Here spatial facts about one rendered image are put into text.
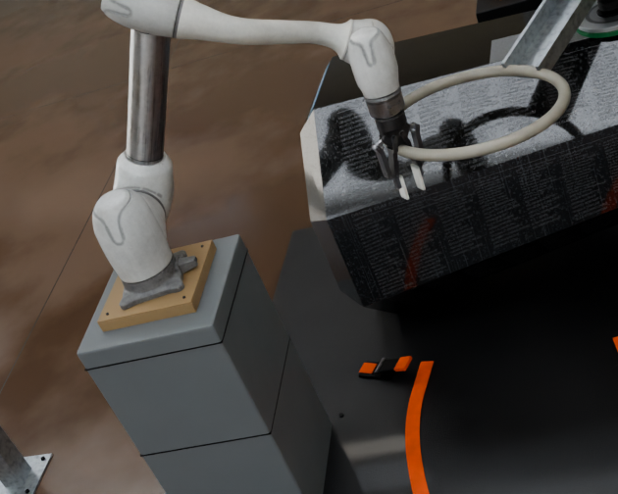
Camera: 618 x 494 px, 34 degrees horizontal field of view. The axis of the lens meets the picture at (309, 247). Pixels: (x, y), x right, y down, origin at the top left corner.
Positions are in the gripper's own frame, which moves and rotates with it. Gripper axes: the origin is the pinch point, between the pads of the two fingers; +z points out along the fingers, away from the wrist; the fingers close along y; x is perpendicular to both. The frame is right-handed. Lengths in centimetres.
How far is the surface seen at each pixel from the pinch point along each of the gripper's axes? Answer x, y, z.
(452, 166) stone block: 29.3, 29.3, 19.4
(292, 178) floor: 197, 40, 81
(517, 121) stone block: 21, 49, 12
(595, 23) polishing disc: 16, 79, -5
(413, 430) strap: 20, -14, 88
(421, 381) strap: 35, 0, 87
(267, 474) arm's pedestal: 16, -62, 68
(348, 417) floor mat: 42, -25, 88
